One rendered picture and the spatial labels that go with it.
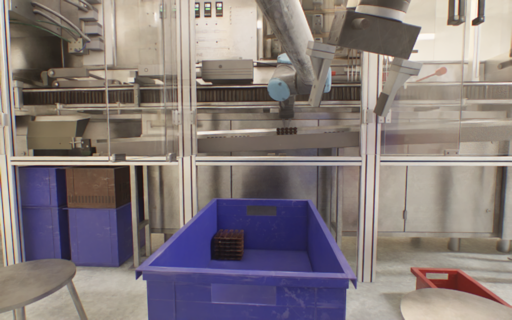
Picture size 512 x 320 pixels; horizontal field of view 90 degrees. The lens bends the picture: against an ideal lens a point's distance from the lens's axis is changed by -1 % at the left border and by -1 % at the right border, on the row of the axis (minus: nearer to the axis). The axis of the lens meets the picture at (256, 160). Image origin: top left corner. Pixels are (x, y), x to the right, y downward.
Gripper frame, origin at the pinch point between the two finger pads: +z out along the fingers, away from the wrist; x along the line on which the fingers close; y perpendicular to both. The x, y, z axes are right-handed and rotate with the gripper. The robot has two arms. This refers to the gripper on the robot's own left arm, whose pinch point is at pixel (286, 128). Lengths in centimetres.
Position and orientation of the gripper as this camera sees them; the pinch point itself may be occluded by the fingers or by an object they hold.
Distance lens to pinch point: 132.3
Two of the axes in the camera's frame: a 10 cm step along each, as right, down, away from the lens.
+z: 0.6, 6.5, 7.6
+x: -10.0, 0.4, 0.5
